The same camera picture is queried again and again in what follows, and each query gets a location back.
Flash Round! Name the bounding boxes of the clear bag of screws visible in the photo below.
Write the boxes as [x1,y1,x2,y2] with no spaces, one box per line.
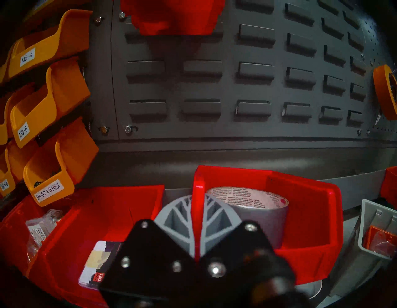
[25,209,64,263]

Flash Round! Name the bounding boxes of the yellow bin labelled M4-0.7 HEX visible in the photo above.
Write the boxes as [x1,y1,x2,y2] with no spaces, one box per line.
[23,117,100,207]

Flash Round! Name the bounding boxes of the orange bin with glue bottles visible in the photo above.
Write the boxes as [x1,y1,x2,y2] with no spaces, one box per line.
[381,166,397,208]

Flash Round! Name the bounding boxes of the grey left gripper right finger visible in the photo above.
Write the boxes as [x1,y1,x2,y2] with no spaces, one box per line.
[198,194,295,288]

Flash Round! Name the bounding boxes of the red bin with screw bag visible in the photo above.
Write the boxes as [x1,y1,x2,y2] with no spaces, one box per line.
[0,194,78,277]

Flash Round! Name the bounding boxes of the clear bag of red parts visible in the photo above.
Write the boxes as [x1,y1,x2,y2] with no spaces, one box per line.
[371,231,397,258]

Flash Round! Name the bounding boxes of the yellow bin labelled M3-4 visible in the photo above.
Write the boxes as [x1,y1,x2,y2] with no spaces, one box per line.
[6,9,93,79]

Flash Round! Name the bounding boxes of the orange wall bin with contents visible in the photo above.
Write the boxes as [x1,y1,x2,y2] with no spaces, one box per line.
[120,0,225,36]

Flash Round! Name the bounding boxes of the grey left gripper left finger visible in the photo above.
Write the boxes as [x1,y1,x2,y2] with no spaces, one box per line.
[99,194,196,300]

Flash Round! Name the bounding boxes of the sandpaper card pack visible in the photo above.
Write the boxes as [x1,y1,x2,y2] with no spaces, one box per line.
[78,241,124,289]

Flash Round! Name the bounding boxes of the grey pegboard with hand tools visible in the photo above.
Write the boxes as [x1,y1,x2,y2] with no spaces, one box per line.
[357,16,397,137]

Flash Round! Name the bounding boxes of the orange masking tape roll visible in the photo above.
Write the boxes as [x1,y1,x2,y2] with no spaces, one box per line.
[373,64,397,121]

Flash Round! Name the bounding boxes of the grey duct tape roll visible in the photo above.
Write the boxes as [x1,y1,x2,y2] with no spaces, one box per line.
[205,186,289,250]

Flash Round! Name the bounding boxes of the yellow bin labelled M3-6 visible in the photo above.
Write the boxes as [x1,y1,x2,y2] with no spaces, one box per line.
[9,57,91,149]

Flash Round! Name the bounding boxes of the yellow bin labelled M4-6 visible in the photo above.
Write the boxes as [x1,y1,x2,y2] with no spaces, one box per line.
[0,40,19,84]

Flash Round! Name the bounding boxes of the red bin holding tape roll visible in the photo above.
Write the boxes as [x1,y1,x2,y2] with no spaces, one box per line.
[191,165,344,285]

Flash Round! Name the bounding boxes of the orange bin holding plastic bag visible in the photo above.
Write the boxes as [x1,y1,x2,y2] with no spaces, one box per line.
[363,226,397,258]

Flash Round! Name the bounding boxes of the grey louvered wall panel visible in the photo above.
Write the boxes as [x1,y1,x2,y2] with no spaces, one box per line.
[110,0,372,140]

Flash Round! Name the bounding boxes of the yellow bin labelled M2.5-5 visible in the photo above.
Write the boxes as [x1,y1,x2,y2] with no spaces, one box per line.
[0,140,39,197]

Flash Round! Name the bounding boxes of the red bin with card pack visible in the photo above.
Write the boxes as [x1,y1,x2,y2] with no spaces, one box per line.
[26,185,165,308]

